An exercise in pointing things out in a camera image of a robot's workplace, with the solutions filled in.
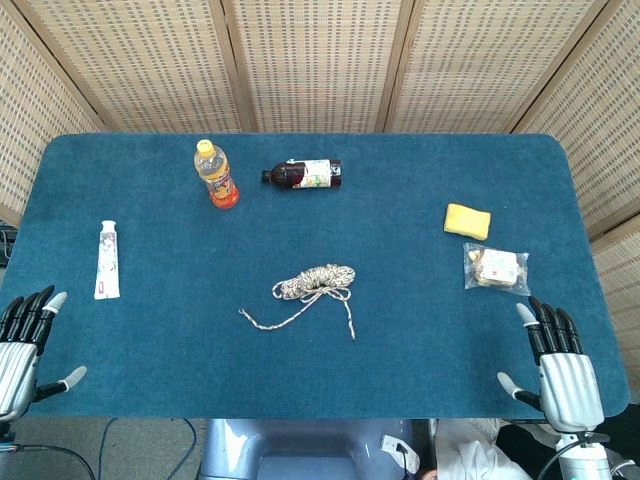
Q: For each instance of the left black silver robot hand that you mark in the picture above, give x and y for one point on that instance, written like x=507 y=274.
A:
x=17 y=365

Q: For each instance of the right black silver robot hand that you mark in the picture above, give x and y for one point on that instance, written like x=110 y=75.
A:
x=570 y=390

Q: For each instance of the black fabric item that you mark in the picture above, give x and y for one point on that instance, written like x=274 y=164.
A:
x=520 y=445

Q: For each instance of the woven bamboo screen panel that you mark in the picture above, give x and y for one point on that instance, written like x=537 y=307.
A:
x=35 y=110
x=145 y=65
x=320 y=65
x=490 y=65
x=620 y=300
x=600 y=125

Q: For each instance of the dark device beside table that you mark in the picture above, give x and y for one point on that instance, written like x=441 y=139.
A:
x=6 y=245

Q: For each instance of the white cloth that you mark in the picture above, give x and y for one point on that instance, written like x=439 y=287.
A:
x=465 y=450

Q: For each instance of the white toothpaste tube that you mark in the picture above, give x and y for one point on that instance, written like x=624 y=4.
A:
x=107 y=265

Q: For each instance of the clear bag of snacks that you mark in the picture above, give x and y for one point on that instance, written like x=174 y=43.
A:
x=497 y=267

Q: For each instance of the white power socket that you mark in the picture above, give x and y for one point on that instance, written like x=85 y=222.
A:
x=397 y=447

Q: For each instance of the yellow sponge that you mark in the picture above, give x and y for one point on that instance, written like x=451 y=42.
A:
x=467 y=222

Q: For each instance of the blue felt table cover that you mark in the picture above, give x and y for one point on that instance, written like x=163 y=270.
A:
x=310 y=370

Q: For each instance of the orange juice bottle yellow cap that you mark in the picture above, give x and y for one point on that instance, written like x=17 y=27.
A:
x=217 y=175

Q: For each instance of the blue-grey robot torso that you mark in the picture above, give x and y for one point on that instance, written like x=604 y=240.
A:
x=300 y=450

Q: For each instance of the dark tea bottle white label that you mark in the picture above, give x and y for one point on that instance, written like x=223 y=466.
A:
x=300 y=175

